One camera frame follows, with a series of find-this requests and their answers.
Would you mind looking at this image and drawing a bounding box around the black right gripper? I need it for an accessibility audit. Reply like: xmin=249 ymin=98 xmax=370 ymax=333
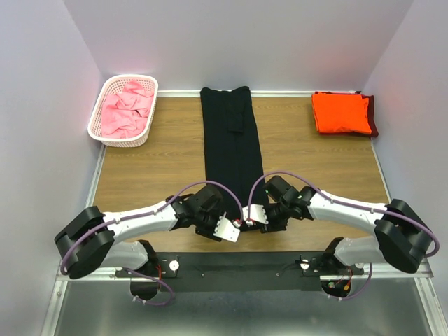
xmin=258 ymin=200 xmax=291 ymax=233

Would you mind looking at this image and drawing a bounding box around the black t-shirt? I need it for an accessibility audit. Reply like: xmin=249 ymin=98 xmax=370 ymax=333
xmin=200 ymin=86 xmax=264 ymax=207

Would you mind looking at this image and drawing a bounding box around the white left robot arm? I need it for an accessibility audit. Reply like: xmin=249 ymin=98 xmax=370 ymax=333
xmin=54 ymin=184 xmax=223 ymax=279

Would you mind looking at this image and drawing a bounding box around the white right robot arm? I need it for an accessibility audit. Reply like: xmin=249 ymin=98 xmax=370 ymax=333
xmin=245 ymin=173 xmax=440 ymax=274

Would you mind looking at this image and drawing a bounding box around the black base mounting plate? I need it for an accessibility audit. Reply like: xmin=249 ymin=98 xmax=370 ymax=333
xmin=115 ymin=251 xmax=365 ymax=294

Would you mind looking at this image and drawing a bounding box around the pink plastic laundry basket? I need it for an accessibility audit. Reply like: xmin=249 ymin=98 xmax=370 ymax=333
xmin=87 ymin=74 xmax=158 ymax=148

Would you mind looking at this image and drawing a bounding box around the pink crumpled t-shirt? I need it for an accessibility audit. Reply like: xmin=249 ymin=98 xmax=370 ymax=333
xmin=101 ymin=80 xmax=154 ymax=139

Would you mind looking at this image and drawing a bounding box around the maroon folded t-shirt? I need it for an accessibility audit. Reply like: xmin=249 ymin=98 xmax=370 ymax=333
xmin=313 ymin=90 xmax=380 ymax=138

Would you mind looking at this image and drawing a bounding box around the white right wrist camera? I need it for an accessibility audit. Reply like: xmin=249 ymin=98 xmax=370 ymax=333
xmin=242 ymin=204 xmax=269 ymax=226

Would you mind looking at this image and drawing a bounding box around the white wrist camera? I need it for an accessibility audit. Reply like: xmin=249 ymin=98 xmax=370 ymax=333
xmin=213 ymin=216 xmax=240 ymax=243
xmin=242 ymin=204 xmax=269 ymax=226

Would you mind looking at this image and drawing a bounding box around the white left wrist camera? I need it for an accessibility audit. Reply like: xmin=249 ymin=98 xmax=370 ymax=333
xmin=213 ymin=216 xmax=240 ymax=243

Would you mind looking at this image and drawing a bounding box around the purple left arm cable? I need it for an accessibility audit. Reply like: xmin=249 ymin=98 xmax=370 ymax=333
xmin=59 ymin=180 xmax=244 ymax=306

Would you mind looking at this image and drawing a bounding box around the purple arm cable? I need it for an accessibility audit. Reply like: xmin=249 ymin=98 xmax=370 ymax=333
xmin=59 ymin=180 xmax=244 ymax=306
xmin=246 ymin=170 xmax=440 ymax=302

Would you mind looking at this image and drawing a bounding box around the aluminium front rail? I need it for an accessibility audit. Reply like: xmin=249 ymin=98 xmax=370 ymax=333
xmin=55 ymin=248 xmax=435 ymax=281

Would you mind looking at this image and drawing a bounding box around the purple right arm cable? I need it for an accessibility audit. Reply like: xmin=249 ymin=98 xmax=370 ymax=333
xmin=246 ymin=170 xmax=440 ymax=302

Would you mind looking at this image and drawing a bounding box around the aluminium back rail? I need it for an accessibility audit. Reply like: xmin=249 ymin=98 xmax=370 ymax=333
xmin=157 ymin=90 xmax=316 ymax=97

